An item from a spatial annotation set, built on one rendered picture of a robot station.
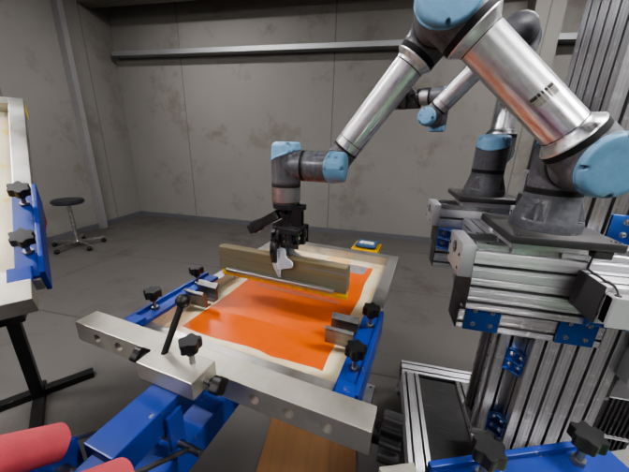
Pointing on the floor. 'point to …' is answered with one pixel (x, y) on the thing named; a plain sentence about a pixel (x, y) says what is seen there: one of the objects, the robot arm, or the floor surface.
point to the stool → (72, 223)
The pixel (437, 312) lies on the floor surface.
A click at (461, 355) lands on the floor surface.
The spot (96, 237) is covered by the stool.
